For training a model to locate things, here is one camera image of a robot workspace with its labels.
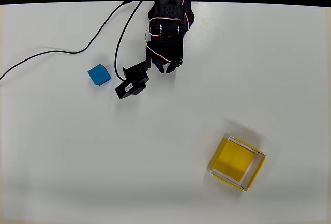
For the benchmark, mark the black webcam with white label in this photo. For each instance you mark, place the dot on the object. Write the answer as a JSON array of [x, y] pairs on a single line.
[[133, 83]]

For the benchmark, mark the blue cube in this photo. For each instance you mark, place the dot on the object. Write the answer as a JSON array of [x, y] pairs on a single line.
[[99, 74]]

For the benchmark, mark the yellow square tray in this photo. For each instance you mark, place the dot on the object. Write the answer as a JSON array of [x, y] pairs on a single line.
[[234, 162]]

